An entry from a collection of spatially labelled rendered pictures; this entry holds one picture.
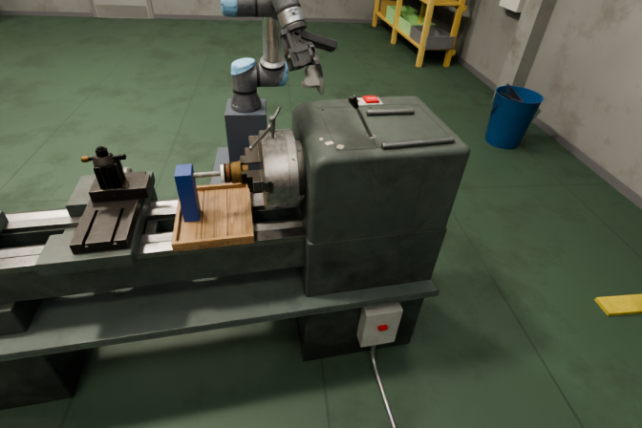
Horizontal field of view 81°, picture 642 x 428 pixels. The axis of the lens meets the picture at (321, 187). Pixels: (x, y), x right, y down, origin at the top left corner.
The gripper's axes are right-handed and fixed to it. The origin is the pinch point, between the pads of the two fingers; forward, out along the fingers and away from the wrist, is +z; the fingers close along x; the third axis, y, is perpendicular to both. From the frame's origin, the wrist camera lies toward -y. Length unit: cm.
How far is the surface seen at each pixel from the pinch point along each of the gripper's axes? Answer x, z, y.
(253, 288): -52, 70, 43
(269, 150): -21.7, 13.0, 18.9
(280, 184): -20.1, 25.7, 19.9
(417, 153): -4.6, 30.6, -27.1
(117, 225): -37, 20, 79
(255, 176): -26.9, 20.3, 26.5
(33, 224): -59, 10, 112
